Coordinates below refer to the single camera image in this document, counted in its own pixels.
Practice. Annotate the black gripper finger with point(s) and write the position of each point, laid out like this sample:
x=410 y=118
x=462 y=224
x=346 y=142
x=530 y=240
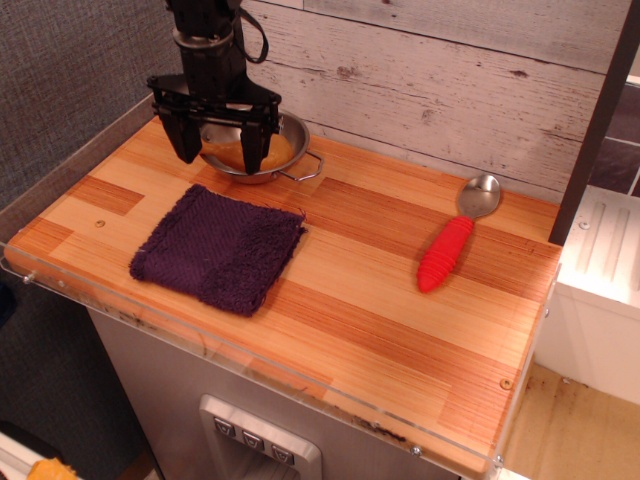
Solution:
x=183 y=134
x=255 y=142

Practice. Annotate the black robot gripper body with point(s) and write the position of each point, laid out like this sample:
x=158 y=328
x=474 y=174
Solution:
x=214 y=86

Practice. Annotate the yellow toy chicken leg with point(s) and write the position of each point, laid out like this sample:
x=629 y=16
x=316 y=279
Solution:
x=230 y=153

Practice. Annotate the small metal bowl with handles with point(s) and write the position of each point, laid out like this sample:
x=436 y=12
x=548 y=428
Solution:
x=290 y=126

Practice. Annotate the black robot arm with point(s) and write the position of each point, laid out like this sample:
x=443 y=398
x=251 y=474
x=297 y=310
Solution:
x=209 y=18

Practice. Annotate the purple rag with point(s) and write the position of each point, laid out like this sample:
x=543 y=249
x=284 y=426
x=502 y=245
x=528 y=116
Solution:
x=224 y=252

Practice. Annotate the clear acrylic left guard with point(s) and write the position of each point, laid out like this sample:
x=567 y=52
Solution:
x=62 y=177

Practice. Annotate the clear acrylic guard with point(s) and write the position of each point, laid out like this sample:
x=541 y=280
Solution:
x=422 y=443
x=62 y=177

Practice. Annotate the clear acrylic front guard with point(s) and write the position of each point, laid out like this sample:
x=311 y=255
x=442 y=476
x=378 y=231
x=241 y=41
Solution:
x=422 y=443

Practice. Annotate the silver dispenser button panel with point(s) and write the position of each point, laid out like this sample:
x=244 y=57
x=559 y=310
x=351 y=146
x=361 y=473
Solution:
x=255 y=442

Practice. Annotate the yellow object bottom left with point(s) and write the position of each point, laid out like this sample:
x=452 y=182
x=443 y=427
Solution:
x=51 y=469

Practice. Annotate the red handled metal spoon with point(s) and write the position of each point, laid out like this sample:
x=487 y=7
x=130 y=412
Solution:
x=478 y=198

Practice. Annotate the dark right vertical post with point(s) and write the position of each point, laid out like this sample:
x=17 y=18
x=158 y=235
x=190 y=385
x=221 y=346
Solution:
x=616 y=77

